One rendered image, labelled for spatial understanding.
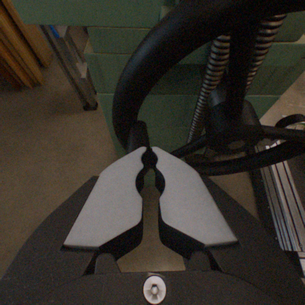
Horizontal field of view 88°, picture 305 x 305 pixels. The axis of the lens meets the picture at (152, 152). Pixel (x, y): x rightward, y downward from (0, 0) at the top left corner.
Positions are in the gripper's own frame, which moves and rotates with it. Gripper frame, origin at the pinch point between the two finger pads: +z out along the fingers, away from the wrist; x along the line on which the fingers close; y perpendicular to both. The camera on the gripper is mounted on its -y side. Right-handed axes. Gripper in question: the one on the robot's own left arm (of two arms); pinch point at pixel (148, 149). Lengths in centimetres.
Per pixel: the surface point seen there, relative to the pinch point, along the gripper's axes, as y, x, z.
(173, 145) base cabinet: 20.0, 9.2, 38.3
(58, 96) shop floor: 23, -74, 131
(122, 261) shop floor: 82, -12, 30
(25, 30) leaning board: -23, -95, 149
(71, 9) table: -12.0, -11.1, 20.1
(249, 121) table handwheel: -0.7, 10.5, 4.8
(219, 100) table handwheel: -1.7, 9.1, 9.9
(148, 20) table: -11.2, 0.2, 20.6
